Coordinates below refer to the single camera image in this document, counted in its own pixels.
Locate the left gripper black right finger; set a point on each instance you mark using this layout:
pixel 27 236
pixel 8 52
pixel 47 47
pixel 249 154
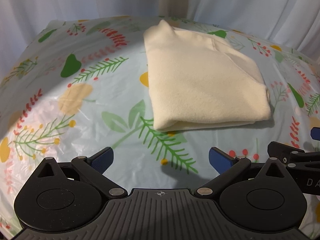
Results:
pixel 242 179

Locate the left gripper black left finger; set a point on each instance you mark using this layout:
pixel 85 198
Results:
pixel 79 179

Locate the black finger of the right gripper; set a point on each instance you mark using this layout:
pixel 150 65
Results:
pixel 315 133

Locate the cream knit cardigan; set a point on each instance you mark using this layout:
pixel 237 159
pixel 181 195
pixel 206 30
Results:
pixel 198 81

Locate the floral plastic table cover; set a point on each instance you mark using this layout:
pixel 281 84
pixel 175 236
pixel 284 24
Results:
pixel 83 85

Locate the white sheer curtain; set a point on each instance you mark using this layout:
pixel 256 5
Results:
pixel 293 23

